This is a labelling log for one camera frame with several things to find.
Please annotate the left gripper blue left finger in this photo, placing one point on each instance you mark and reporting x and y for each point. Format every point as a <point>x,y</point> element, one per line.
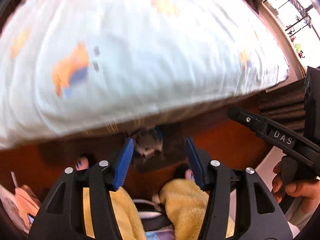
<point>122,163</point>

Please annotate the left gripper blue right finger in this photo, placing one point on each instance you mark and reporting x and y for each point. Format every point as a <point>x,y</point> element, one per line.
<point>195,162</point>

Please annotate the blue white wrapper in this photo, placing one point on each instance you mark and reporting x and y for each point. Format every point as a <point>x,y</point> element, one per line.
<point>148,142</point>

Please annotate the dark trash bin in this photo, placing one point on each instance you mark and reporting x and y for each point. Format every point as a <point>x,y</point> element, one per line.
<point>173,150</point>

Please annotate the person's right hand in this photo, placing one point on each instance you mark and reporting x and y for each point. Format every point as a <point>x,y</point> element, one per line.
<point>308,189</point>

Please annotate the yellow fluffy slipper left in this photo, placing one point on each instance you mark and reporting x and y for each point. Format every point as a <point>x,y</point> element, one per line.
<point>125,211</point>

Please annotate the light blue cartoon bedsheet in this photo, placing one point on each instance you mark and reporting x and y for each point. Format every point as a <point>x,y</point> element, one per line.
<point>75,67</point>

